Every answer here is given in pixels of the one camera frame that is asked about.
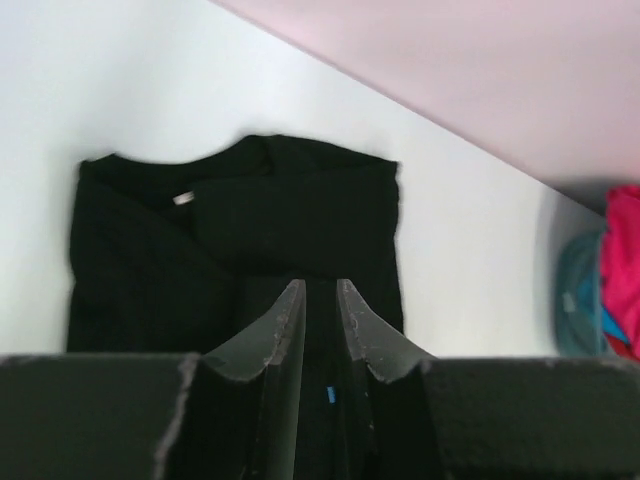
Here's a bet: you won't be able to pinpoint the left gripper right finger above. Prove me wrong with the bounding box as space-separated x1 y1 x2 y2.
336 280 639 479

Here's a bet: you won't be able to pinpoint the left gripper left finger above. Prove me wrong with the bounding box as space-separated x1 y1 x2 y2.
1 280 306 479

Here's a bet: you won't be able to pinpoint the black t shirt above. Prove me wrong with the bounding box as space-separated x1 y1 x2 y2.
66 135 403 479

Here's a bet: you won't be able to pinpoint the teal plastic basket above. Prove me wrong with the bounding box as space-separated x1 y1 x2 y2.
553 231 616 357

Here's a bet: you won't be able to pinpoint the blue t shirt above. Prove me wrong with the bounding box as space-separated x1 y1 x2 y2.
600 306 629 344

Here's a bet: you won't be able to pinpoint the red t shirt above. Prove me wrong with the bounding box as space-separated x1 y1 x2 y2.
606 335 639 361

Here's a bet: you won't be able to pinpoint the pink t shirt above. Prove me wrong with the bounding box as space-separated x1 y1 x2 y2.
600 185 639 356

